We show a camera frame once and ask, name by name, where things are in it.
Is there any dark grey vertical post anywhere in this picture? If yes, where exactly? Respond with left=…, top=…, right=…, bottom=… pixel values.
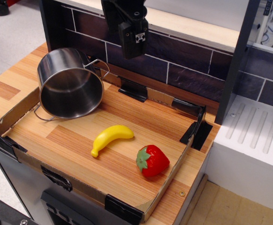
left=215, top=0, right=260, bottom=125

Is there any red toy strawberry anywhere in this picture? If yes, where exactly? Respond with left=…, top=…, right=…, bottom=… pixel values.
left=136, top=145, right=170, bottom=177

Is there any white dish drying rack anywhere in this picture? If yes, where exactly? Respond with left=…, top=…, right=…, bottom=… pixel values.
left=213, top=94, right=273, bottom=174

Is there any cardboard fence with black tape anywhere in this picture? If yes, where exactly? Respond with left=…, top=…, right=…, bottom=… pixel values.
left=0, top=57, right=213, bottom=224

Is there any yellow toy banana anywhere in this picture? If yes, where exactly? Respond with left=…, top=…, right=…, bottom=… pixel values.
left=91, top=125, right=134, bottom=158

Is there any shiny metal pot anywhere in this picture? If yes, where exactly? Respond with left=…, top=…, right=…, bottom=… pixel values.
left=37, top=47, right=104, bottom=120

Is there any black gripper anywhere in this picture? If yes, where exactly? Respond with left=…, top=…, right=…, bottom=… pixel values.
left=101, top=0, right=149, bottom=60

